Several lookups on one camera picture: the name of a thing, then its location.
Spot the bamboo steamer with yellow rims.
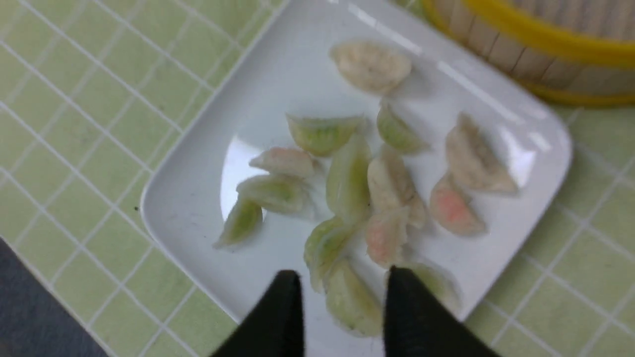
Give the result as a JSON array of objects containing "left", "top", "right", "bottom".
[{"left": 422, "top": 0, "right": 635, "bottom": 107}]

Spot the white dumpling middle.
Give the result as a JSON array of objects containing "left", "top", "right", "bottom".
[{"left": 367, "top": 144, "right": 428, "bottom": 229}]

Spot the large white dumpling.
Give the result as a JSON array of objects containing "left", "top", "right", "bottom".
[{"left": 329, "top": 39, "right": 413, "bottom": 95}]

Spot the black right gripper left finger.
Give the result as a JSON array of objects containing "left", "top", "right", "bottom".
[{"left": 211, "top": 270, "right": 305, "bottom": 357}]

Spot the white square plate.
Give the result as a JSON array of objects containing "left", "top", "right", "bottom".
[{"left": 140, "top": 0, "right": 572, "bottom": 357}]

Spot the green dumpling slim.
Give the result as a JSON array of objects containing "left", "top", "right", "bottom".
[{"left": 303, "top": 216, "right": 357, "bottom": 294}]

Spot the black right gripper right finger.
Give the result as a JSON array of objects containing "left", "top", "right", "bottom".
[{"left": 383, "top": 266, "right": 499, "bottom": 357}]

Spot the white dumpling top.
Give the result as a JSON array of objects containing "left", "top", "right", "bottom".
[{"left": 445, "top": 112, "right": 518, "bottom": 194}]

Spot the green checkered tablecloth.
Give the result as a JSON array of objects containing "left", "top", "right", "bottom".
[{"left": 0, "top": 0, "right": 634, "bottom": 357}]

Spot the pink dumpling bottom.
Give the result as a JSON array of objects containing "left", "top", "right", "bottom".
[{"left": 365, "top": 206, "right": 410, "bottom": 269}]

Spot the green dumpling pale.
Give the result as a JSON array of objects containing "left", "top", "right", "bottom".
[{"left": 236, "top": 174, "right": 312, "bottom": 215}]

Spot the pink dumpling small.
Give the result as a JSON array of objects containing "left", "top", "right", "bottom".
[{"left": 248, "top": 147, "right": 316, "bottom": 179}]

